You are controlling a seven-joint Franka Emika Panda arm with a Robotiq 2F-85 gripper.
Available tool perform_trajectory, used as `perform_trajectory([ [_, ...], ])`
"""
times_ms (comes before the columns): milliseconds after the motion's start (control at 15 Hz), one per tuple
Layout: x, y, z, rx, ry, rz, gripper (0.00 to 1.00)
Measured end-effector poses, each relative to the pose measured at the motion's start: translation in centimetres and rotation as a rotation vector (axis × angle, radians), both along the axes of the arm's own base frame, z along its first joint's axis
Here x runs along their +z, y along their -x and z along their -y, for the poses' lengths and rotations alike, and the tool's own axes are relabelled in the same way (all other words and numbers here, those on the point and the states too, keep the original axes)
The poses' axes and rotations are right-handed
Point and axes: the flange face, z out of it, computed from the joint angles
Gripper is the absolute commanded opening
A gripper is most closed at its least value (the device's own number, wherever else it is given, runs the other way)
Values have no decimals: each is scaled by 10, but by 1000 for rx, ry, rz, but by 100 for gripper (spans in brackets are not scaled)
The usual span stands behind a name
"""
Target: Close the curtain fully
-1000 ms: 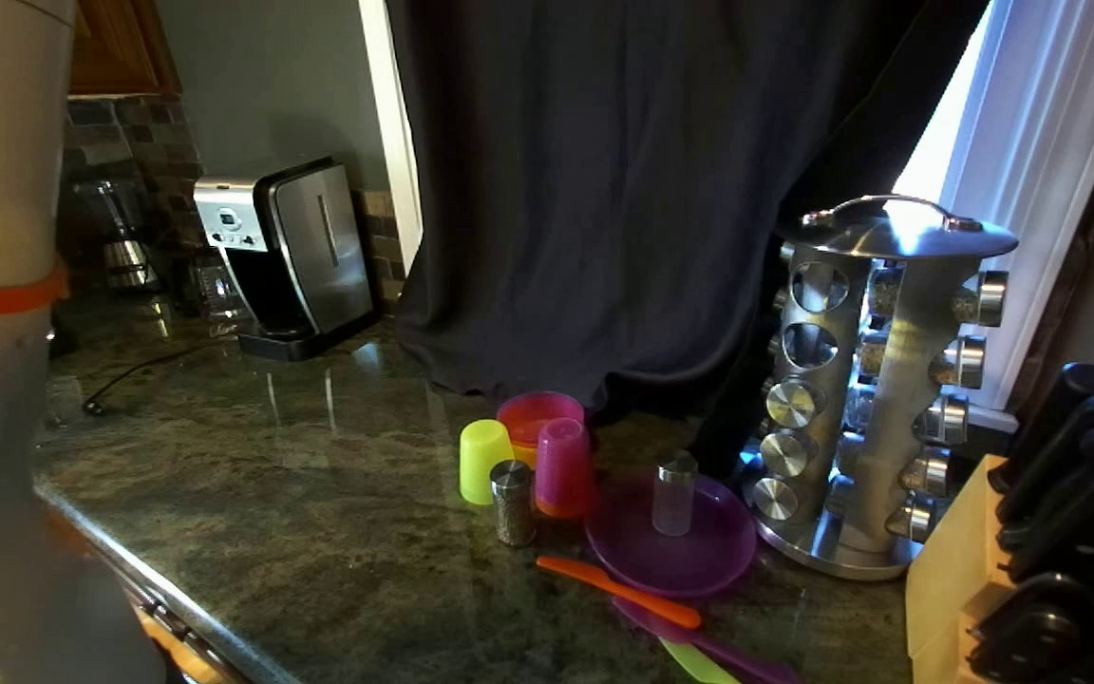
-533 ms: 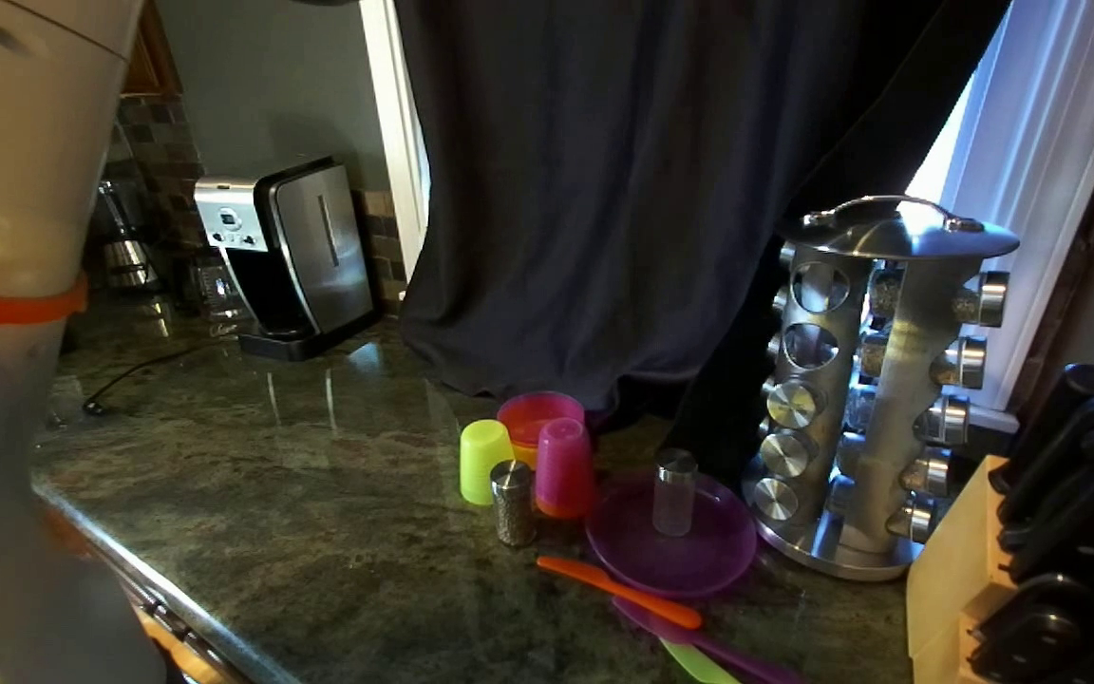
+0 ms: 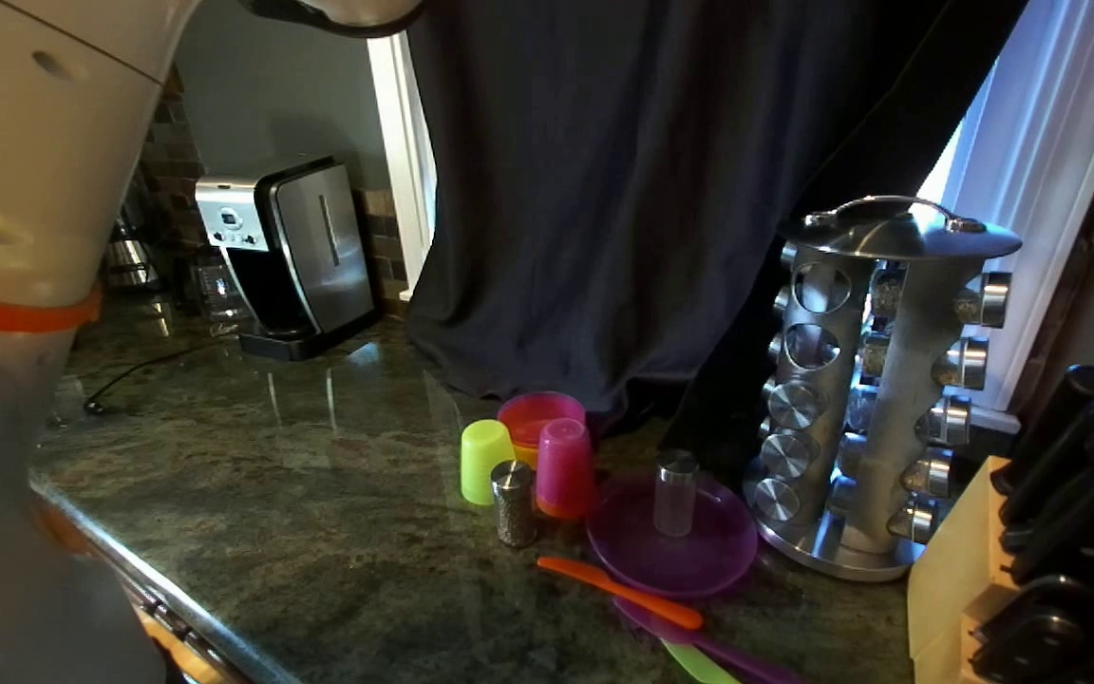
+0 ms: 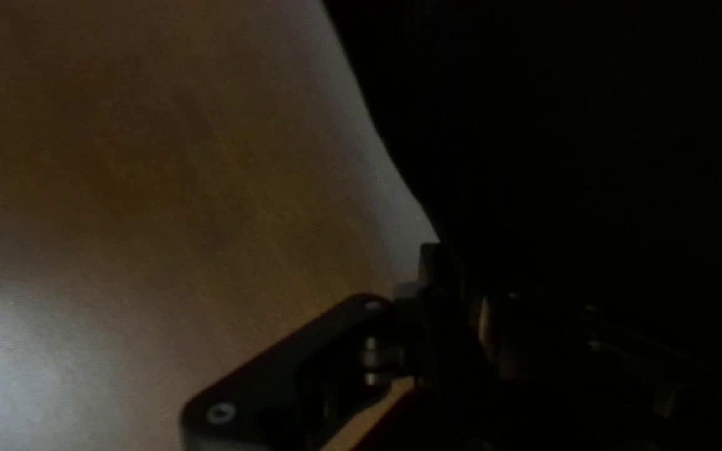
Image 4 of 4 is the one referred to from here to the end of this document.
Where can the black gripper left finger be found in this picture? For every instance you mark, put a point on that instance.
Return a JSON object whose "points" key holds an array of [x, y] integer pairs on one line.
{"points": [[295, 384]]}

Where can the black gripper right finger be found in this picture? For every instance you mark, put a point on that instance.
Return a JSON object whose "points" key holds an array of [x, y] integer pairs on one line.
{"points": [[595, 375]]}

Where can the dark curtain with pale lining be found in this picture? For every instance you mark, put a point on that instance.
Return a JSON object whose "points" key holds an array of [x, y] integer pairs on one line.
{"points": [[170, 166]]}

